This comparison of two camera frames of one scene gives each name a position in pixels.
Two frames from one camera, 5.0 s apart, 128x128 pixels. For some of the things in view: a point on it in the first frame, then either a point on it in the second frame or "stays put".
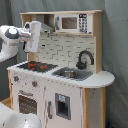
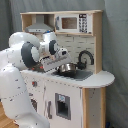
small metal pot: (68, 73) to (67, 67)
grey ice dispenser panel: (63, 106) stays put
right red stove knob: (34, 84) stays put
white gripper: (33, 44) to (59, 58)
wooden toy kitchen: (61, 83) stays put
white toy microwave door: (67, 23) stays put
